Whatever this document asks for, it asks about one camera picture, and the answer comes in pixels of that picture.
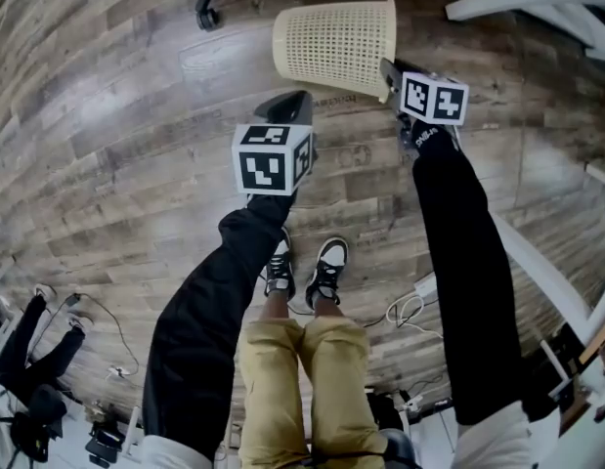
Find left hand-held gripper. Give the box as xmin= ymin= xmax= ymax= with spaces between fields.
xmin=232 ymin=90 xmax=319 ymax=197

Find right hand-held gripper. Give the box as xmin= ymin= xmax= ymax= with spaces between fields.
xmin=378 ymin=58 xmax=470 ymax=153

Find beige plastic waste basket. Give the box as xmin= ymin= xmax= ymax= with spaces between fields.
xmin=272 ymin=0 xmax=398 ymax=105

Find person's right forearm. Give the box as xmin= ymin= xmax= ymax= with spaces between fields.
xmin=411 ymin=118 xmax=561 ymax=427

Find person's left forearm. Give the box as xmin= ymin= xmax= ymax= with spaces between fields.
xmin=142 ymin=192 xmax=299 ymax=459

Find person's left shoe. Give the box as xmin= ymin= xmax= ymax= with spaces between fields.
xmin=263 ymin=226 xmax=297 ymax=298

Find person's shoe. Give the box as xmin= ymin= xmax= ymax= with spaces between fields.
xmin=304 ymin=235 xmax=350 ymax=312
xmin=263 ymin=226 xmax=297 ymax=298

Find person's right shoe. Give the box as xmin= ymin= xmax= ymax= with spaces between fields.
xmin=304 ymin=235 xmax=350 ymax=312

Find wooden desk with white legs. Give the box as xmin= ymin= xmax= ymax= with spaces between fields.
xmin=445 ymin=0 xmax=605 ymax=64

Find white power adapter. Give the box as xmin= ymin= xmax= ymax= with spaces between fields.
xmin=412 ymin=273 xmax=439 ymax=301

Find person's khaki trousers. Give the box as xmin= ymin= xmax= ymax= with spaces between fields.
xmin=238 ymin=304 xmax=387 ymax=469

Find person's white shirt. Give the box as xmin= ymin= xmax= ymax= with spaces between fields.
xmin=139 ymin=400 xmax=534 ymax=469

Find thin white cable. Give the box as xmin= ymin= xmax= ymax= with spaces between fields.
xmin=385 ymin=292 xmax=446 ymax=335

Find black floor cable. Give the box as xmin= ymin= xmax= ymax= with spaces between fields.
xmin=51 ymin=292 xmax=141 ymax=376

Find white desk frame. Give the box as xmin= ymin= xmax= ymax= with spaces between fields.
xmin=491 ymin=162 xmax=605 ymax=344

